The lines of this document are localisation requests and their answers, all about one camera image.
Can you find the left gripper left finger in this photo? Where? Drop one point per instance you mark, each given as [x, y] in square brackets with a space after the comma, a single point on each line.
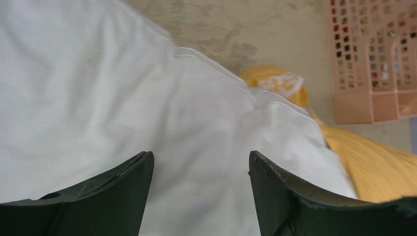
[109, 204]

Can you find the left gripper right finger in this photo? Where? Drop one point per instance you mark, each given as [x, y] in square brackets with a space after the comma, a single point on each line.
[287, 205]

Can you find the orange Mickey Mouse pillowcase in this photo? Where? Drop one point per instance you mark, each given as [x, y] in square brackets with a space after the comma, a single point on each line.
[379, 173]

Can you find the white pillow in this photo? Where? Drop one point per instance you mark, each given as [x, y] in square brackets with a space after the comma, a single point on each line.
[87, 84]

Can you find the peach plastic file organizer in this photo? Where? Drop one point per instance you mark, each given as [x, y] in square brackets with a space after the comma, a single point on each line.
[373, 50]

